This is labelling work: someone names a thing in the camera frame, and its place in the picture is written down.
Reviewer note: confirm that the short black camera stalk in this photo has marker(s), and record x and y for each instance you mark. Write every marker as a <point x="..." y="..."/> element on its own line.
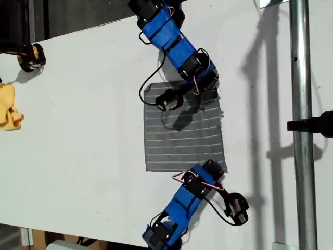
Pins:
<point x="223" y="193"/>
<point x="187" y="95"/>

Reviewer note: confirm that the black clamp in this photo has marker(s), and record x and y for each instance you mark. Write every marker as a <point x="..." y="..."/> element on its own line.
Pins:
<point x="312" y="124"/>

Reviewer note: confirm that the yellow cloth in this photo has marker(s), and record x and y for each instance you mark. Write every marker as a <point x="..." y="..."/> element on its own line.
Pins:
<point x="6" y="104"/>

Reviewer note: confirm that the black camera box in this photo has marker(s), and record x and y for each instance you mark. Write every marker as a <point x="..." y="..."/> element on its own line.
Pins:
<point x="238" y="211"/>
<point x="167" y="101"/>

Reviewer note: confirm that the steel post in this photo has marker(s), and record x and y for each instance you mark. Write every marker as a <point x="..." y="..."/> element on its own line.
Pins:
<point x="301" y="78"/>

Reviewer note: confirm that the grey striped towel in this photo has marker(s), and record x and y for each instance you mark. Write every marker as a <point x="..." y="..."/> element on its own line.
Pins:
<point x="182" y="145"/>

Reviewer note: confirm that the dark slatted furniture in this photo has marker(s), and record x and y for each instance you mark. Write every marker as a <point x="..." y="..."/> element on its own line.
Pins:
<point x="15" y="18"/>

